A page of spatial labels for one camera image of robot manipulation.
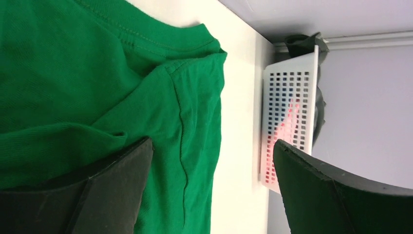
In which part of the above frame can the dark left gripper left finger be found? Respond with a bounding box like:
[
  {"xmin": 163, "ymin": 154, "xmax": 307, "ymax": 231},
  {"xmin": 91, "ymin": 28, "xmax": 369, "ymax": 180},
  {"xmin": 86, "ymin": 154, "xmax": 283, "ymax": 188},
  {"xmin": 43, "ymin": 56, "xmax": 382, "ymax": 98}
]
[{"xmin": 0, "ymin": 137, "xmax": 153, "ymax": 234}]

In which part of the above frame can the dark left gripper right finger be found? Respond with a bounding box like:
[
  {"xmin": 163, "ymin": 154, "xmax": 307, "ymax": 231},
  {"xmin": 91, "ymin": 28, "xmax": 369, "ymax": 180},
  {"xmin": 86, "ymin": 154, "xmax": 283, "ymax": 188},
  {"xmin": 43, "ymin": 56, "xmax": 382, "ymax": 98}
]
[{"xmin": 273, "ymin": 139, "xmax": 413, "ymax": 234}]

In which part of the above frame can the green t shirt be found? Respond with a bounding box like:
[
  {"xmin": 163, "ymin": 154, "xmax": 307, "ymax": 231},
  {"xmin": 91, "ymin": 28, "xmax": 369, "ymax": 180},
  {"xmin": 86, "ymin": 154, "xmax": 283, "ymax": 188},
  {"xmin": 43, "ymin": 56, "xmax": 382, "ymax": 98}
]
[{"xmin": 0, "ymin": 0, "xmax": 227, "ymax": 234}]

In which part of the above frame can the pink t shirt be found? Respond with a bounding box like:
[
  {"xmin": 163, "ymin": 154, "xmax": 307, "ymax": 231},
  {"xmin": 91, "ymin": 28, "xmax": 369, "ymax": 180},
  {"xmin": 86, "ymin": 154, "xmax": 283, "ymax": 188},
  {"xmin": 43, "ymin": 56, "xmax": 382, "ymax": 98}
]
[{"xmin": 264, "ymin": 97, "xmax": 300, "ymax": 184}]

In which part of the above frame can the white laundry basket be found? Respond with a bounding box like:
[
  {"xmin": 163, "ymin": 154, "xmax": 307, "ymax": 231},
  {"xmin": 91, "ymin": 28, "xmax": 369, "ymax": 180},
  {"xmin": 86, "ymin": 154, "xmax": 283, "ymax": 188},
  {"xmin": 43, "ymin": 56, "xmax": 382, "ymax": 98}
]
[{"xmin": 260, "ymin": 45, "xmax": 319, "ymax": 193}]

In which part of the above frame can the grey t shirt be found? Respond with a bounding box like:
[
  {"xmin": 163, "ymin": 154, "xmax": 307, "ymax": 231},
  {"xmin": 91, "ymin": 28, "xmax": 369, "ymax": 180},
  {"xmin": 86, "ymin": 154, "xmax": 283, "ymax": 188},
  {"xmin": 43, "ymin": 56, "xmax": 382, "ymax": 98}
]
[{"xmin": 284, "ymin": 32, "xmax": 330, "ymax": 144}]

